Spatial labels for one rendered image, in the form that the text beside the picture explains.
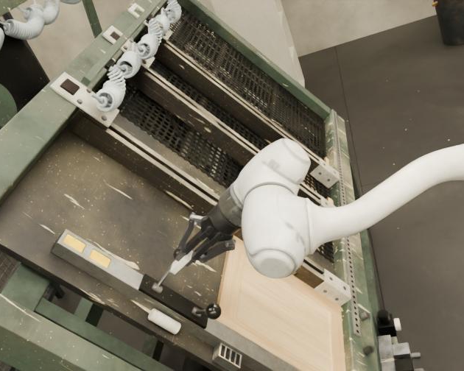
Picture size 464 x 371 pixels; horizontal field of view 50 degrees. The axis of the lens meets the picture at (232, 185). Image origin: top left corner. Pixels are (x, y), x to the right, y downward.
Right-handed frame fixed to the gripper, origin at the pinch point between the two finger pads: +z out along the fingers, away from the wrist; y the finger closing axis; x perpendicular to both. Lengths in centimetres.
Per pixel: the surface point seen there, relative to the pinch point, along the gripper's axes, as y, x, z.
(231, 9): 4, 407, 66
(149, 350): 62, 91, 158
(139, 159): -18.3, 38.1, 9.7
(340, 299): 66, 38, 11
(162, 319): 4.7, -7.0, 12.7
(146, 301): -0.3, -4.2, 13.3
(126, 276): -8.0, -2.4, 11.4
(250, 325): 31.4, 7.6, 13.9
